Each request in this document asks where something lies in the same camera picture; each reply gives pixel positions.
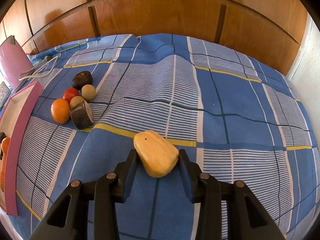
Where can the ornate patterned tissue box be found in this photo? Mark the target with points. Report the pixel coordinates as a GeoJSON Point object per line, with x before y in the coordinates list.
{"type": "Point", "coordinates": [3, 91]}

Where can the dark cut root piece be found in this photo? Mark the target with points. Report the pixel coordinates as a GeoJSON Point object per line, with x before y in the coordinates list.
{"type": "Point", "coordinates": [81, 116]}

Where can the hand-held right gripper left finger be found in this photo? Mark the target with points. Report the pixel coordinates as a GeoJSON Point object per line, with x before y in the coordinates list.
{"type": "Point", "coordinates": [130, 175]}

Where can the red tomato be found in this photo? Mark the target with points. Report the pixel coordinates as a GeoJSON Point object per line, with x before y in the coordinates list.
{"type": "Point", "coordinates": [70, 93]}

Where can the blue plaid bed sheet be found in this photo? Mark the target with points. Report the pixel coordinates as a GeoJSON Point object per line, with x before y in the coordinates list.
{"type": "Point", "coordinates": [200, 92]}

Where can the dark brown avocado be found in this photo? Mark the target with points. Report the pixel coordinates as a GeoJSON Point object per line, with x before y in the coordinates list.
{"type": "Point", "coordinates": [82, 79]}

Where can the orange carrot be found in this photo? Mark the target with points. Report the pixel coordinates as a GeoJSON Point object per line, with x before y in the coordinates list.
{"type": "Point", "coordinates": [3, 155]}

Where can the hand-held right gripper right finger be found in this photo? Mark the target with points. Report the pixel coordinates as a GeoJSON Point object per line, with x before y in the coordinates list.
{"type": "Point", "coordinates": [186, 180]}

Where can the grey power plug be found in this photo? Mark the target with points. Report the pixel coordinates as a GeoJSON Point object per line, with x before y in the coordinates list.
{"type": "Point", "coordinates": [47, 58]}

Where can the wooden panelled wardrobe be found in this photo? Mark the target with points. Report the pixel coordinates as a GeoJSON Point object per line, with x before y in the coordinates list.
{"type": "Point", "coordinates": [160, 12]}

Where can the pink shallow tray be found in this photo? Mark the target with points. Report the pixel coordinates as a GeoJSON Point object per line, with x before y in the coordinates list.
{"type": "Point", "coordinates": [25, 120]}

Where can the orange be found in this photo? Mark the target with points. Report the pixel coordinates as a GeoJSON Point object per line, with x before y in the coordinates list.
{"type": "Point", "coordinates": [60, 110]}

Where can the pink electric kettle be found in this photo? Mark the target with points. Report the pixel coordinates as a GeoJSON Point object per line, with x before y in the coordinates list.
{"type": "Point", "coordinates": [12, 62]}

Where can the dark round fruit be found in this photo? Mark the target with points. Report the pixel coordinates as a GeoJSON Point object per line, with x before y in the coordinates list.
{"type": "Point", "coordinates": [2, 136]}

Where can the small tan round fruit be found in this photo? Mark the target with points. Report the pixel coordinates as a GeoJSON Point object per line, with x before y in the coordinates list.
{"type": "Point", "coordinates": [75, 100]}
{"type": "Point", "coordinates": [88, 92]}

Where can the yellow ridged fruit piece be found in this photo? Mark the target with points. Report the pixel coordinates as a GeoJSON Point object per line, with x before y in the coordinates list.
{"type": "Point", "coordinates": [155, 152]}

